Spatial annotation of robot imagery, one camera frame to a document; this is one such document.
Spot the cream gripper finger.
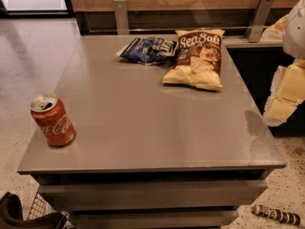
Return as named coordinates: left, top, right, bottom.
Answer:
left=269, top=99, right=296, bottom=121
left=275, top=60, right=305, bottom=103

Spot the blue chip bag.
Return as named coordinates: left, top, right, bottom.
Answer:
left=116, top=37, right=178, bottom=65

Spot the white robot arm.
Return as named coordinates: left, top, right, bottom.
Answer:
left=263, top=0, right=305, bottom=127

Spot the brown sea salt chip bag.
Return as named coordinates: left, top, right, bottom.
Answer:
left=162, top=30, right=224, bottom=92

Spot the red coke can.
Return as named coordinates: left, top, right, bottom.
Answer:
left=30, top=94, right=76, bottom=147

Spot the dark bag with mesh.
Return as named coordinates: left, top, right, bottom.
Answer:
left=0, top=192, right=68, bottom=229

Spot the black white patterned cylinder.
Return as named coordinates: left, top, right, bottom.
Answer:
left=252, top=204, right=304, bottom=226

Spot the upper grey drawer front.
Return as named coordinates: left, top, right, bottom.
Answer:
left=39, top=180, right=267, bottom=211

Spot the grey drawer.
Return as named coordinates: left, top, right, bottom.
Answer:
left=39, top=180, right=267, bottom=211
left=70, top=211, right=237, bottom=229

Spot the lower grey drawer front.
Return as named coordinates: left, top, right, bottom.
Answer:
left=70, top=211, right=237, bottom=229

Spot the right metal wall bracket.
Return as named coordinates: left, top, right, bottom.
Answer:
left=245, top=0, right=274, bottom=43

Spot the metal wall bracket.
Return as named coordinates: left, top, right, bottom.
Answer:
left=113, top=0, right=130, bottom=35
left=245, top=0, right=274, bottom=43

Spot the left metal wall bracket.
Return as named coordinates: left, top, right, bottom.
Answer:
left=113, top=0, right=130, bottom=35

